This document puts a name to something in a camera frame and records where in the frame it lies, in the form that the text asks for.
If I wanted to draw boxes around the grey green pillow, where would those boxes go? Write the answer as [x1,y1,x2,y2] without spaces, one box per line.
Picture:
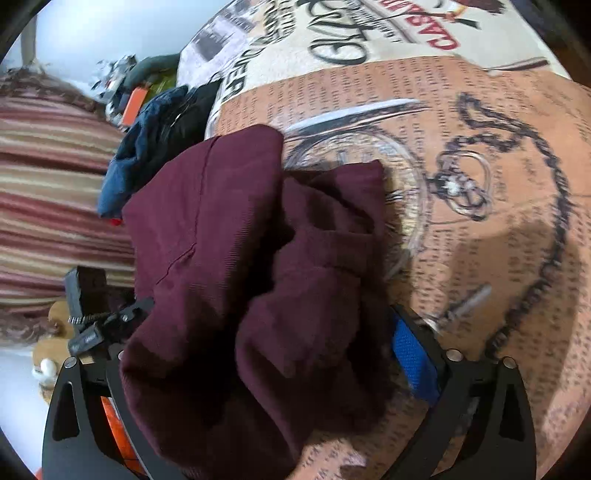
[123,53,180,90]

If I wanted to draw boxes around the striped red gold curtain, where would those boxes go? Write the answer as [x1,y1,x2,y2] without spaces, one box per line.
[1,69,134,348]

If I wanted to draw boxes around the folded blue jeans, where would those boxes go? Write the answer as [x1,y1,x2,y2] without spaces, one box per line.
[97,86,188,218]

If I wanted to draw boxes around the maroon button shirt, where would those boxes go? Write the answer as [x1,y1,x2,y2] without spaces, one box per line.
[120,125,392,479]

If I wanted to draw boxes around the orange box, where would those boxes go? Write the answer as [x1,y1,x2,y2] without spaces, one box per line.
[121,87,148,127]

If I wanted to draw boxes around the green camouflage storage box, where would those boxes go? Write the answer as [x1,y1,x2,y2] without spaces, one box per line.
[150,73,176,95]

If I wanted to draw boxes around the printed newspaper bedspread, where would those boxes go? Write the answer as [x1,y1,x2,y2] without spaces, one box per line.
[177,1,590,478]

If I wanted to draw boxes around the clutter pile of papers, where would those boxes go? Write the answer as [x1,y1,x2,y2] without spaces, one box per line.
[90,55,137,127]

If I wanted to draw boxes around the folded black garment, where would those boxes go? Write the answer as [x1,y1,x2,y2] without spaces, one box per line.
[148,80,221,162]

